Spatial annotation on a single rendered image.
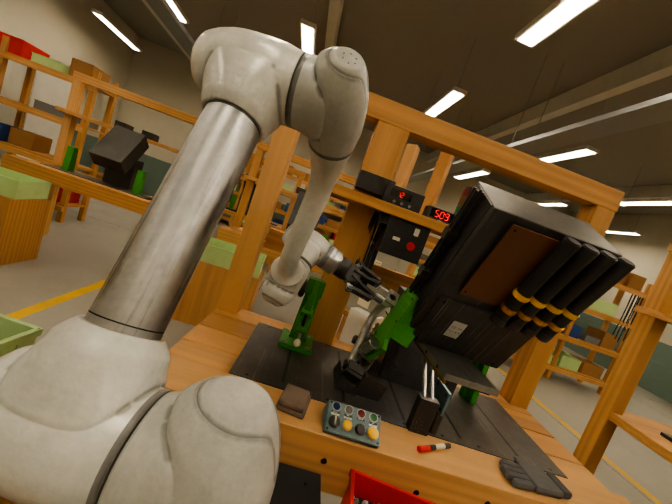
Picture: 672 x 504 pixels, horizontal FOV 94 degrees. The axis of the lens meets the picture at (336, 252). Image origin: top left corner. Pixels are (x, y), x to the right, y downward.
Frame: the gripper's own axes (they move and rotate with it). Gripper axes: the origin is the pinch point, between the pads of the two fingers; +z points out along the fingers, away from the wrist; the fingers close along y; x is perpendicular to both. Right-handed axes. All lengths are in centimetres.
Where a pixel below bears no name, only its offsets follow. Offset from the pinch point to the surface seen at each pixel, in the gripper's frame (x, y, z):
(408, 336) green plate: -5.0, -11.6, 10.6
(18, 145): 370, 138, -443
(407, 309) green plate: -10.8, -7.3, 4.5
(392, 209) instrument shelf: -10.5, 28.9, -13.7
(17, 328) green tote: 6, -61, -75
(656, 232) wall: 185, 877, 756
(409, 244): -4.8, 24.7, 0.1
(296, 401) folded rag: 0.7, -44.7, -12.0
